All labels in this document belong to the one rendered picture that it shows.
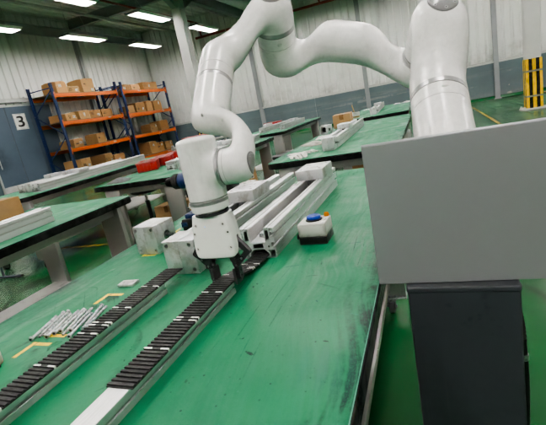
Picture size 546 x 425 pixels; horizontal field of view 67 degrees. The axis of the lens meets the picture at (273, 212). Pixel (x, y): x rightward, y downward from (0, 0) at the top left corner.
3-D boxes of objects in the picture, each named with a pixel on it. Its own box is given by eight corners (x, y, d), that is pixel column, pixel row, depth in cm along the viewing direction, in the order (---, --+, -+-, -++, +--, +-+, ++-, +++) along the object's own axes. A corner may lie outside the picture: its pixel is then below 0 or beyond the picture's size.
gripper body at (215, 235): (182, 213, 89) (194, 261, 91) (223, 209, 85) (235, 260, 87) (199, 204, 95) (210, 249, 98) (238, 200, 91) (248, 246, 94)
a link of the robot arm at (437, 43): (460, 120, 94) (448, 51, 106) (487, 52, 79) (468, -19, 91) (406, 121, 96) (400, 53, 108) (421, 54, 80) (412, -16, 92)
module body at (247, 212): (216, 260, 117) (209, 232, 115) (186, 261, 121) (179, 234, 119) (297, 190, 188) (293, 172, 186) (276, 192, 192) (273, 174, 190)
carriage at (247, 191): (256, 208, 144) (252, 189, 142) (228, 211, 148) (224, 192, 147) (271, 196, 158) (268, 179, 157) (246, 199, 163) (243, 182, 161)
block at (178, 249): (208, 273, 108) (200, 239, 106) (169, 274, 113) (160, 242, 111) (223, 260, 116) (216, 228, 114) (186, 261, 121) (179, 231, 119)
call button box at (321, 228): (328, 244, 112) (323, 222, 111) (294, 245, 116) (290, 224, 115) (334, 234, 120) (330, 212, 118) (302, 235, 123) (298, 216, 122)
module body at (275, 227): (277, 257, 110) (271, 227, 108) (244, 258, 114) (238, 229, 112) (337, 185, 181) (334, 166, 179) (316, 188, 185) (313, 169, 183)
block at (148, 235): (165, 254, 132) (157, 226, 130) (139, 254, 137) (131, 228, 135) (184, 242, 141) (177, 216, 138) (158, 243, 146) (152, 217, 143)
